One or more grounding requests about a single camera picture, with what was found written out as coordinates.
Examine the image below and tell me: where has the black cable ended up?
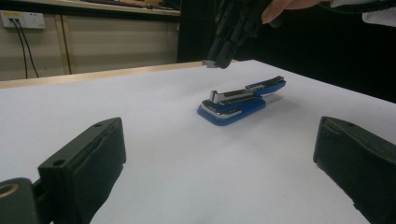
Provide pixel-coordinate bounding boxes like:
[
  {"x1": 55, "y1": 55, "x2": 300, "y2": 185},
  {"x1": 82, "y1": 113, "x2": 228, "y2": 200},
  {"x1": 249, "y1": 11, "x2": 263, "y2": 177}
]
[
  {"x1": 10, "y1": 19, "x2": 29, "y2": 79},
  {"x1": 16, "y1": 19, "x2": 40, "y2": 78}
]

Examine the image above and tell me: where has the grey staple strip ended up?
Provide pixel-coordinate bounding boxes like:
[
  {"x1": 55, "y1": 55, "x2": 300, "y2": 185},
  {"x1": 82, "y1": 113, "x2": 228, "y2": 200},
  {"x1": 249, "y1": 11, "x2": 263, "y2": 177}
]
[{"x1": 202, "y1": 59, "x2": 220, "y2": 69}]

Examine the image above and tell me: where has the white wall socket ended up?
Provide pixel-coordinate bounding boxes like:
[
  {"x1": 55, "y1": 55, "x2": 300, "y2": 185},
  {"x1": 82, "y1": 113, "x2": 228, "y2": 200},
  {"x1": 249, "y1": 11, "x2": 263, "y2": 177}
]
[{"x1": 0, "y1": 9, "x2": 47, "y2": 30}]

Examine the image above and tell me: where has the beige cabinet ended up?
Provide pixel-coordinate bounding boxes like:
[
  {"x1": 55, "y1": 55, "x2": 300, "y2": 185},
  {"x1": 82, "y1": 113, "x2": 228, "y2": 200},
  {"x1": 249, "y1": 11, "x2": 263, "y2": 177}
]
[{"x1": 0, "y1": 0, "x2": 182, "y2": 82}]

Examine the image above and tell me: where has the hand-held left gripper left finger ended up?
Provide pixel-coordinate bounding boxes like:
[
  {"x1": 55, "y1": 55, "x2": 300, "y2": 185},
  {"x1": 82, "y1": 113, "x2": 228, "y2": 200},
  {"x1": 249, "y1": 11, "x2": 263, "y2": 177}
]
[{"x1": 37, "y1": 117, "x2": 127, "y2": 224}]

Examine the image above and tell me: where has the blue stapler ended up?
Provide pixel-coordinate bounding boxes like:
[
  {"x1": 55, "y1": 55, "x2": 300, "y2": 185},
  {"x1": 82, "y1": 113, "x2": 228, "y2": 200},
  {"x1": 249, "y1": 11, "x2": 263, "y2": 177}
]
[{"x1": 196, "y1": 75, "x2": 288, "y2": 127}]

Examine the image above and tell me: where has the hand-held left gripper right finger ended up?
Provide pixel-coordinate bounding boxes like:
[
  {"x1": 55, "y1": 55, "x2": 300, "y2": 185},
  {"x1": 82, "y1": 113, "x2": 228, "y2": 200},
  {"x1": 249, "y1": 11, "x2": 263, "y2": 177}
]
[{"x1": 312, "y1": 116, "x2": 396, "y2": 224}]

